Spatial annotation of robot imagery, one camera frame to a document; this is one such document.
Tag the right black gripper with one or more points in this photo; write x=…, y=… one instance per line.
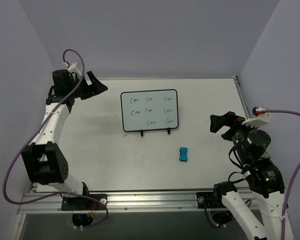
x=231, y=127

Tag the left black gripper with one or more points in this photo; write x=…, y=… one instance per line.
x=87, y=87

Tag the blue whiteboard eraser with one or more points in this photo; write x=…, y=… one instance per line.
x=183, y=154

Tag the small black-framed whiteboard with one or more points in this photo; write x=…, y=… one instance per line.
x=149, y=110

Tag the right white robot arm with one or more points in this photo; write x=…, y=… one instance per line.
x=264, y=179

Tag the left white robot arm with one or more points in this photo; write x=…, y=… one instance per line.
x=43, y=159

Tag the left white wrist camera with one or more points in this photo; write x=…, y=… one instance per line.
x=75, y=67

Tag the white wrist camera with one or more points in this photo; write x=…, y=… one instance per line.
x=260, y=118
x=75, y=67

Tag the aluminium right side rail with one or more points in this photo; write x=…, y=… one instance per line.
x=243, y=102

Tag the aluminium rail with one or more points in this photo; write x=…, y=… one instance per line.
x=243, y=102
x=127, y=202

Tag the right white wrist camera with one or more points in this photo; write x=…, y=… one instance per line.
x=260, y=118

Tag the whiteboard wire stand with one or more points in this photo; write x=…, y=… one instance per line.
x=164, y=130

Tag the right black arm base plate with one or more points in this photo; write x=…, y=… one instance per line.
x=207, y=199

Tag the aluminium front rail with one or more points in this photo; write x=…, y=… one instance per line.
x=127, y=202

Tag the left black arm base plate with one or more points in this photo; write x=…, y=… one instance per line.
x=83, y=204

